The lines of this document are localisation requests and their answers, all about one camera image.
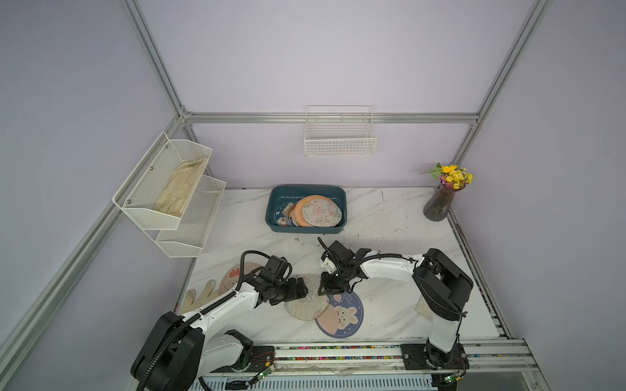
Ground purple pink bunny coaster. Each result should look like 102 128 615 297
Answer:
316 293 365 339

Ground plain orange coaster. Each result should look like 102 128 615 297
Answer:
293 195 330 227

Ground cream pink bow coaster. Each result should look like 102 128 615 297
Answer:
302 198 342 227

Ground teal orange cats coaster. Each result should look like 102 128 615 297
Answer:
274 202 295 226

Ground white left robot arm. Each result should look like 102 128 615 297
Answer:
130 250 308 390

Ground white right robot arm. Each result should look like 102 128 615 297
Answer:
318 239 474 369

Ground teal plastic storage box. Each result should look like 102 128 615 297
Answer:
265 184 347 235

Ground white green glove on table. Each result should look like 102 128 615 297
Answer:
415 297 434 321

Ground cream glove on table left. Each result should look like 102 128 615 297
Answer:
179 280 220 314

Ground lower white mesh shelf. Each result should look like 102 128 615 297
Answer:
156 175 226 258

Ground white mesh shelf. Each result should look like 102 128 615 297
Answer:
156 175 226 258
112 133 212 231

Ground ribbed glass vase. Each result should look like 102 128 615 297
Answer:
423 184 460 222

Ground cream glove in shelf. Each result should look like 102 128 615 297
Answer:
153 157 209 218

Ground yellow flower bouquet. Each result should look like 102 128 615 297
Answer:
425 163 474 191

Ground upper white mesh shelf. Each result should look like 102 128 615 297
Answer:
112 133 212 231

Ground black corrugated cable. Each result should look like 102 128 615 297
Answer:
135 250 294 391

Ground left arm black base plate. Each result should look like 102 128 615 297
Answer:
211 345 276 374

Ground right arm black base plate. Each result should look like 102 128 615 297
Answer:
400 341 469 370

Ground white wire wall basket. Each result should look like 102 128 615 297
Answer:
304 105 378 158

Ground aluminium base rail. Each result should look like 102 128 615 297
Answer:
134 336 539 380

